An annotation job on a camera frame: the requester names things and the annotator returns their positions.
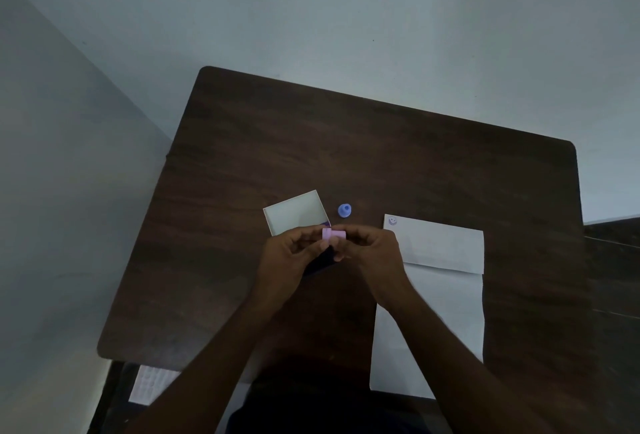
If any person's right hand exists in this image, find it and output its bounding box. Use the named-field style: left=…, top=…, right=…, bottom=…
left=332, top=224, right=419, bottom=313

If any person's left hand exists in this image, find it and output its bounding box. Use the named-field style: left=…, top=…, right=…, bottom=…
left=251, top=226, right=334, bottom=313

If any person's right forearm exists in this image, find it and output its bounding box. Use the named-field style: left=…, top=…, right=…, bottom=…
left=377, top=293, right=557, bottom=434

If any person's left forearm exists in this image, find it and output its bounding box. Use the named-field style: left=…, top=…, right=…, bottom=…
left=122, top=296, right=301, bottom=434

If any white open box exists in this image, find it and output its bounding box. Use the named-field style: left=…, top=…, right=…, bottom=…
left=263, top=190, right=332, bottom=237

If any white folded paper sheet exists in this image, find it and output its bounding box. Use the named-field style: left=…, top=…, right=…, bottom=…
left=369, top=214, right=486, bottom=400

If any person's dark clothing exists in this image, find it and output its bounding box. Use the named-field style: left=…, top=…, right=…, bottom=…
left=224, top=356, right=453, bottom=434

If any white printed sheet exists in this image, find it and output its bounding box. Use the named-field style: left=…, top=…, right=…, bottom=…
left=128, top=363, right=182, bottom=407

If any dark table leg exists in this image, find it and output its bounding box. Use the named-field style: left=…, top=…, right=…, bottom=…
left=87, top=360, right=142, bottom=434

